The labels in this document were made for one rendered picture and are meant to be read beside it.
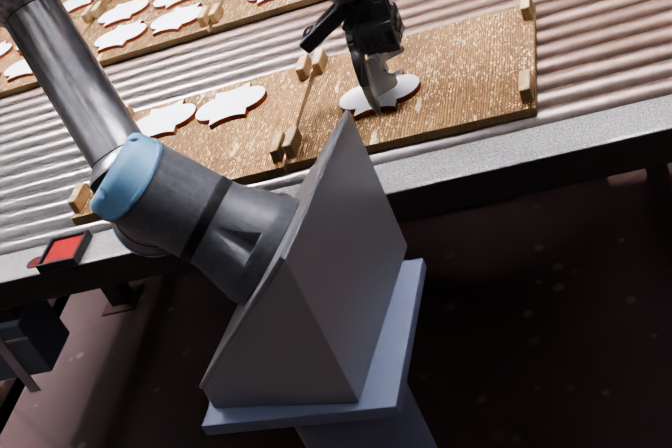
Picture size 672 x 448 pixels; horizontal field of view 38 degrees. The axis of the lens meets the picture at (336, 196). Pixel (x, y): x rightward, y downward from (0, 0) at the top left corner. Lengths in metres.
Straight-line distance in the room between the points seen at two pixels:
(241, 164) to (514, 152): 0.47
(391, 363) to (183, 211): 0.32
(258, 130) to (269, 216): 0.56
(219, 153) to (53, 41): 0.44
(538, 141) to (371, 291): 0.35
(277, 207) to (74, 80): 0.36
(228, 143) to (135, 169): 0.56
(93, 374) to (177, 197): 1.93
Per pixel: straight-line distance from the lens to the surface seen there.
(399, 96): 1.62
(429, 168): 1.47
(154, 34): 2.36
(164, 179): 1.19
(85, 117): 1.37
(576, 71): 1.58
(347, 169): 1.25
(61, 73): 1.39
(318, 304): 1.13
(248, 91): 1.85
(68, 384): 3.11
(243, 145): 1.70
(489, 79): 1.59
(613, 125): 1.44
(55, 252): 1.72
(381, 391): 1.22
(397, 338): 1.27
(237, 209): 1.19
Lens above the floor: 1.70
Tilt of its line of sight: 32 degrees down
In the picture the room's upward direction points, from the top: 25 degrees counter-clockwise
